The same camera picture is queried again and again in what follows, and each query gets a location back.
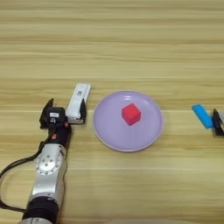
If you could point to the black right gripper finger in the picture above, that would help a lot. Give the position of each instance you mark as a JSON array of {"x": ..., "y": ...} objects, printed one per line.
[{"x": 215, "y": 124}]

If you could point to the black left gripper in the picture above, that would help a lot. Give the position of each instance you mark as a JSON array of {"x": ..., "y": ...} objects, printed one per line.
[{"x": 59, "y": 135}]

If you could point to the red cube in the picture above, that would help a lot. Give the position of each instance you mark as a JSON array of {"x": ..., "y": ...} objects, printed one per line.
[{"x": 131, "y": 114}]

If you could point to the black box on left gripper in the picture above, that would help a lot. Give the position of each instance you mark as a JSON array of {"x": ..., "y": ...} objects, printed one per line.
[{"x": 56, "y": 114}]

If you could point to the blue rectangular block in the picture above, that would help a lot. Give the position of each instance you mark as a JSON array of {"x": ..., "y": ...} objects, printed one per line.
[{"x": 202, "y": 116}]

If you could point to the white rectangular stick device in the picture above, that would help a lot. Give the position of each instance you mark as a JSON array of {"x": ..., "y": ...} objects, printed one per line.
[{"x": 77, "y": 99}]

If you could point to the purple round plate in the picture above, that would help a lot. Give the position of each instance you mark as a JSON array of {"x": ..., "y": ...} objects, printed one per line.
[{"x": 113, "y": 131}]

